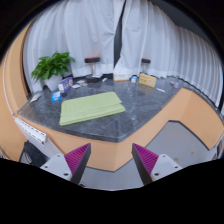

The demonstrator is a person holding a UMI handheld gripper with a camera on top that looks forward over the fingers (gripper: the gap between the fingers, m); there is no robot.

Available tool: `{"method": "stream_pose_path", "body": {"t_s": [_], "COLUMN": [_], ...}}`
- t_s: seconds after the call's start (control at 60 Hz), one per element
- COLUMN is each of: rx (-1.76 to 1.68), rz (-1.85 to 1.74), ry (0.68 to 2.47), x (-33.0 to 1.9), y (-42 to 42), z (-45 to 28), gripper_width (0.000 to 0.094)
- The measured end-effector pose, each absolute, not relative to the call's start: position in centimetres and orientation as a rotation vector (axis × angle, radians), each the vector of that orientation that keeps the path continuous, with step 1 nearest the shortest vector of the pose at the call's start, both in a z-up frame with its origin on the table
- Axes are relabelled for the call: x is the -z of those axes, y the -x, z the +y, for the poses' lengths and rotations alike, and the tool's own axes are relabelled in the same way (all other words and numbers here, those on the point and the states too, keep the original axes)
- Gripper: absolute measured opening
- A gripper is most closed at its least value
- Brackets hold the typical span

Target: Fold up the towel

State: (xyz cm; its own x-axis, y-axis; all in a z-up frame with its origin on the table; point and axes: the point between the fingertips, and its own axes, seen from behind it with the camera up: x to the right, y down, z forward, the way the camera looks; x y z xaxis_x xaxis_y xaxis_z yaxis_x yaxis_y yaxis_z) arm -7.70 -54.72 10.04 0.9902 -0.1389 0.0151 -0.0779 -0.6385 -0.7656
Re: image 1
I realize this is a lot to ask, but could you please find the wide white curtain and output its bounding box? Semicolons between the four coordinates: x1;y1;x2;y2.
22;0;126;93

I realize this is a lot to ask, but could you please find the small blue box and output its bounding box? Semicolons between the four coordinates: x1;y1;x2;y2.
51;91;62;102

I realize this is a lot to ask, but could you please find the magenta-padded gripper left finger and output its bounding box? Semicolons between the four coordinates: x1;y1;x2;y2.
39;142;92;185

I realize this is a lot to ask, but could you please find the white ribbed cable duct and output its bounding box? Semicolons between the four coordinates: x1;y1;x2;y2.
13;115;48;145

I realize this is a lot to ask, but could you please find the purple cardboard box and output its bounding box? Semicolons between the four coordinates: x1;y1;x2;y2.
57;76;74;93

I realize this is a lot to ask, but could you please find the yellow table sign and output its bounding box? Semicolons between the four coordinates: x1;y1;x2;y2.
138;72;158;89

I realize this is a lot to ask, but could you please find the white orange tissue box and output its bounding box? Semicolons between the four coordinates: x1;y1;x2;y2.
113;73;131;82

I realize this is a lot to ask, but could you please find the white flat packet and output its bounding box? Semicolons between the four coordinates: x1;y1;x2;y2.
29;93;42;103

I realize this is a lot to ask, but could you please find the light green towel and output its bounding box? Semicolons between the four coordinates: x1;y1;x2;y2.
59;91;127;127

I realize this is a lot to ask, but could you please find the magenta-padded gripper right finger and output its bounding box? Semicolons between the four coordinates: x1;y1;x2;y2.
131;143;184;186

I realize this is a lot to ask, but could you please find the green plant in white pot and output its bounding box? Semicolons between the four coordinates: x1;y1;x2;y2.
31;51;76;92

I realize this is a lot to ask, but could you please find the pleated white curtain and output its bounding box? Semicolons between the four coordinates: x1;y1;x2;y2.
113;0;224;108

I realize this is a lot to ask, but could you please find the black red bar stool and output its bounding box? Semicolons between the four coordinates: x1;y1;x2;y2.
140;58;152;75
84;56;103;84

